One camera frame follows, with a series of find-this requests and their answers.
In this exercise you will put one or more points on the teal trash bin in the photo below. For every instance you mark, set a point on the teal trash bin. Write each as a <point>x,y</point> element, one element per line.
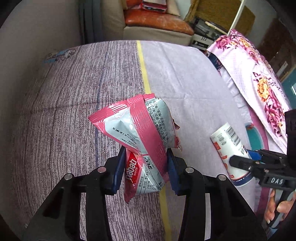
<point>255,139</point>

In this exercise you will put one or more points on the black audio equipment stack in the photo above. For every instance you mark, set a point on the black audio equipment stack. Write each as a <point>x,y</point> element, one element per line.
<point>203,32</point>

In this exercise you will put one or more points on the white barcode paper cup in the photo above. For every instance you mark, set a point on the white barcode paper cup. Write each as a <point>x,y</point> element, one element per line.
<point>226,148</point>

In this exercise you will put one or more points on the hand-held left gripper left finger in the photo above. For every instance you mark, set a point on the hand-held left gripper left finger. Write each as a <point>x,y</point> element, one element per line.
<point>119,171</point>

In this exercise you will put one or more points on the pink wafer packet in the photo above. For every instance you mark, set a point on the pink wafer packet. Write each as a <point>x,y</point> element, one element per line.
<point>143,129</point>

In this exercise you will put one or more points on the dark wooden cabinet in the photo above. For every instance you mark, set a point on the dark wooden cabinet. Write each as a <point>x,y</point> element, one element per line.
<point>277,46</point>

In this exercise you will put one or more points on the person's right hand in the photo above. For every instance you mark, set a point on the person's right hand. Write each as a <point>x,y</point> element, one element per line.
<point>270,210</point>

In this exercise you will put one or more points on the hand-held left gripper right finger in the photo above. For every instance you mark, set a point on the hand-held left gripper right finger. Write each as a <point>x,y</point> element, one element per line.
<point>172,172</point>

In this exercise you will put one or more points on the white pillow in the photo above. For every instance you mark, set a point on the white pillow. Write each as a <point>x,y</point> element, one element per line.
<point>173,7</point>

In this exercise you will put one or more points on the white pole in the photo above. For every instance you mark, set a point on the white pole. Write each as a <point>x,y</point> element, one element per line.
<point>237,16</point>

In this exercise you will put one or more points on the pink floral sheet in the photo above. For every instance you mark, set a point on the pink floral sheet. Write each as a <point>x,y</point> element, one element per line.
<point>242,69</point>

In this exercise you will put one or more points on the gold patterned cloth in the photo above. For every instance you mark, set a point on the gold patterned cloth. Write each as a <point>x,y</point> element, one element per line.
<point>219,11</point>

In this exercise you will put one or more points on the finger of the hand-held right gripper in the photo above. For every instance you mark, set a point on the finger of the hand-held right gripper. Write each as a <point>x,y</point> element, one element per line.
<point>266,156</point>
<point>245,164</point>

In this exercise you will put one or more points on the grey-blue curtain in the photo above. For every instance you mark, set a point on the grey-blue curtain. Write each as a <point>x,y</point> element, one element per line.
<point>91,20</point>

